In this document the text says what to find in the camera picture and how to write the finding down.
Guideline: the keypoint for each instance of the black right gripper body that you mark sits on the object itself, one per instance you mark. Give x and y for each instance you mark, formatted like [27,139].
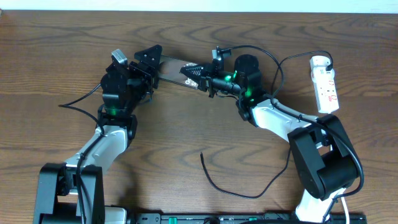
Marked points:
[214,80]

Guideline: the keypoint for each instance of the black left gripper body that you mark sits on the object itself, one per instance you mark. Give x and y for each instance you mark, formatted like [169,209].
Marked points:
[140,73]

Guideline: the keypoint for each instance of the Galaxy smartphone with reflective screen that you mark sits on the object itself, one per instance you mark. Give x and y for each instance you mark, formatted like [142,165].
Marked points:
[169,70]

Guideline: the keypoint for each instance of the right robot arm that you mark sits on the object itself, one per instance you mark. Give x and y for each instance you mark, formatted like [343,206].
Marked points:
[326,162]

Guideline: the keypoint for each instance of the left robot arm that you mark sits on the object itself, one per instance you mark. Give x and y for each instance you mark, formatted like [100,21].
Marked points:
[73,191]

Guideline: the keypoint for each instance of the white USB charger plug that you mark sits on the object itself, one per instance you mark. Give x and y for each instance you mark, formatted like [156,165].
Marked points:
[319,61]

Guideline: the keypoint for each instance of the white power strip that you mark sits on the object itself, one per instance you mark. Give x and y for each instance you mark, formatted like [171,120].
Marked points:
[325,90]

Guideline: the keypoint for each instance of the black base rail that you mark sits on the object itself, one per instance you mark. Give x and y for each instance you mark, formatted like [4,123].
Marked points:
[232,218]

